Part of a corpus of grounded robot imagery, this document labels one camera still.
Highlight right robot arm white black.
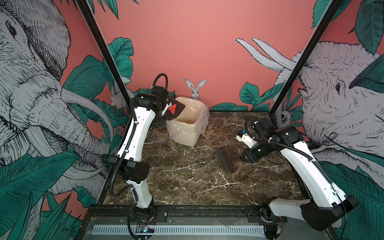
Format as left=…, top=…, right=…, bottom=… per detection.
left=237, top=118, right=359, bottom=231

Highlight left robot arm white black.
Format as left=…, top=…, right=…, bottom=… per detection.
left=109, top=73, right=172, bottom=220

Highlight dark brown dustpan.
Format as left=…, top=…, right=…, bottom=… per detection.
left=165, top=97, right=185, bottom=121

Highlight black right frame post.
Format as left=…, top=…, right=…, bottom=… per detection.
left=269, top=0, right=343, bottom=117

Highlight clear plastic bin liner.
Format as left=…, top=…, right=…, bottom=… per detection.
left=166, top=96, right=211, bottom=142

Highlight dark brown hand brush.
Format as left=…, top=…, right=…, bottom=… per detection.
left=215, top=147, right=241, bottom=174

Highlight red paper scrap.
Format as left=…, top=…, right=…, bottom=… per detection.
left=168, top=104, right=177, bottom=115

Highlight black front mounting rail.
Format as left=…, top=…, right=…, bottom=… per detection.
left=76, top=205, right=317, bottom=240

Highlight black frame post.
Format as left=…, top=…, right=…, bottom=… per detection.
left=269, top=0, right=343, bottom=117
left=76, top=0, right=134, bottom=110

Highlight white perforated vent strip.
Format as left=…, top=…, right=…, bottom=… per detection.
left=91, top=225, right=266, bottom=237

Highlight cream plastic trash bin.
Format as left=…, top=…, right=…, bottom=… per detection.
left=166, top=96, right=209, bottom=147

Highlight black left frame post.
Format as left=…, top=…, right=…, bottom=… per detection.
left=76, top=0, right=134, bottom=110

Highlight small green circuit board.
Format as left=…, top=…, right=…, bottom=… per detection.
left=137, top=225, right=156, bottom=235

